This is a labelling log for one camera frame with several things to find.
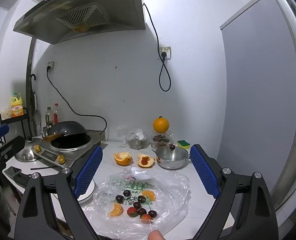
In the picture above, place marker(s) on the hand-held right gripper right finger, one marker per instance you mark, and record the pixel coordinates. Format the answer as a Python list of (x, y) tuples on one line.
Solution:
[(204, 172)]

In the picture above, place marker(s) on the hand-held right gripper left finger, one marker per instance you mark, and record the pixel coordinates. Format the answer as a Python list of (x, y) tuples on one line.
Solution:
[(88, 172)]

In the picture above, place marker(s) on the white plate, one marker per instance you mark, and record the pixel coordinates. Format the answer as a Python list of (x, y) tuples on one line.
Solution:
[(88, 197)]

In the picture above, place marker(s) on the dark red cherry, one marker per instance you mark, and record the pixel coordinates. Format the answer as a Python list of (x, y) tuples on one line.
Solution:
[(127, 193), (152, 213), (141, 198), (119, 198), (142, 211), (172, 147), (137, 205)]

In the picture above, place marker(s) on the large clear printed plastic bag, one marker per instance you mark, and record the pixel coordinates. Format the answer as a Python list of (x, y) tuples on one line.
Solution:
[(167, 192)]

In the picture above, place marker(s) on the peeled orange segment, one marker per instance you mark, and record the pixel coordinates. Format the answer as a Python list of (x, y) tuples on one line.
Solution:
[(116, 210), (148, 194)]

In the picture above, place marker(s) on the person's right hand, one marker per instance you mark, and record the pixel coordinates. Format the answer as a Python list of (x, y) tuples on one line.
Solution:
[(156, 235)]

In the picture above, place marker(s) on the steel pot lid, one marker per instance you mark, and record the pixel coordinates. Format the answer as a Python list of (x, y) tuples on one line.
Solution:
[(25, 152)]

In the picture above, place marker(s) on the black smartphone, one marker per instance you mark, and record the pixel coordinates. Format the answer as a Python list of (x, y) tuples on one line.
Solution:
[(12, 171)]

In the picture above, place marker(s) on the black metal rack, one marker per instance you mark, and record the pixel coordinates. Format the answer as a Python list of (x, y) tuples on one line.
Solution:
[(13, 120)]

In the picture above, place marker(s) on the steel induction cooker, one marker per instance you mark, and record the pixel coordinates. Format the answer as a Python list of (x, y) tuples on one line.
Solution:
[(70, 155)]

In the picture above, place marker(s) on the yellow detergent bottle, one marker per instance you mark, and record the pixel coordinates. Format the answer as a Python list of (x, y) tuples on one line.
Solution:
[(17, 107)]

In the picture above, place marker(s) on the steel saucepan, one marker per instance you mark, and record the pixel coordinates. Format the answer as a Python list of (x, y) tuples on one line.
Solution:
[(171, 161)]

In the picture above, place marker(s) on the yellow green sponge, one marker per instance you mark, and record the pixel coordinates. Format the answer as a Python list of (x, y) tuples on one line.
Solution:
[(183, 143)]

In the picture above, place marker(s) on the half peeled orange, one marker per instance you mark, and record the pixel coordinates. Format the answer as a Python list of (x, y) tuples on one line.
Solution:
[(123, 158)]

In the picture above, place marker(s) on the thin black stick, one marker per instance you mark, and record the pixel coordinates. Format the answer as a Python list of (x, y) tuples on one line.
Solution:
[(43, 167)]

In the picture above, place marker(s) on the cooking oil bottle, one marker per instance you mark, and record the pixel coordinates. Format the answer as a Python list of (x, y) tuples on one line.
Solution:
[(48, 117)]

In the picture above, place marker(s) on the black umbrella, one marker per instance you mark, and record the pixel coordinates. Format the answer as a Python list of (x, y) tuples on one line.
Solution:
[(34, 100)]

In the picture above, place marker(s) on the red cap bottle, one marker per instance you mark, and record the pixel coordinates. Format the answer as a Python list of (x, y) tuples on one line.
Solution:
[(55, 116)]

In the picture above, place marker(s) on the orange peel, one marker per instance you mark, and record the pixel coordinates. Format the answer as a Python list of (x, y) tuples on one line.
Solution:
[(150, 164)]

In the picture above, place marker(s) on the grey vertical pipe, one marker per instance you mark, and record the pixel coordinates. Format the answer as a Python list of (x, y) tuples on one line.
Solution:
[(29, 80)]

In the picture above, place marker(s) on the small crumpled clear plastic bag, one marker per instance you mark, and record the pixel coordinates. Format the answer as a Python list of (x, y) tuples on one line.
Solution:
[(138, 132)]

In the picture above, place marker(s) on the whole orange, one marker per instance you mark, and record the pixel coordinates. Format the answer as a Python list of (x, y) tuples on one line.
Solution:
[(160, 125)]

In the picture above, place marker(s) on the grey door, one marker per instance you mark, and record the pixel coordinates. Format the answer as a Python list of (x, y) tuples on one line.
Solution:
[(257, 80)]

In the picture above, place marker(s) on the steel range hood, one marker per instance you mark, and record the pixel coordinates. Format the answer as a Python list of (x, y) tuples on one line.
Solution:
[(75, 5)]

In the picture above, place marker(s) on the white wall socket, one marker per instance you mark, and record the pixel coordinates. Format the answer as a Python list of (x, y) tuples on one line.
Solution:
[(168, 52), (51, 64)]

